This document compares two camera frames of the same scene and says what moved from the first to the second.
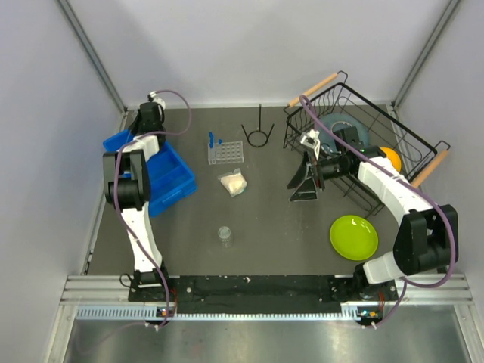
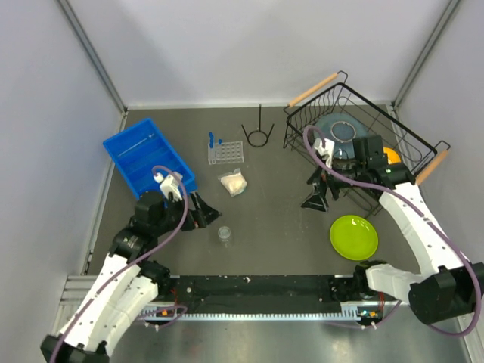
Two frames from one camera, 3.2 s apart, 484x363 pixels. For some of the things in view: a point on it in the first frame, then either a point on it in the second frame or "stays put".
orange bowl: [394, 157] stays put
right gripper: [307, 190] → [323, 178]
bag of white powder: [234, 182] stays put
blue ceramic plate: [339, 122] stays put
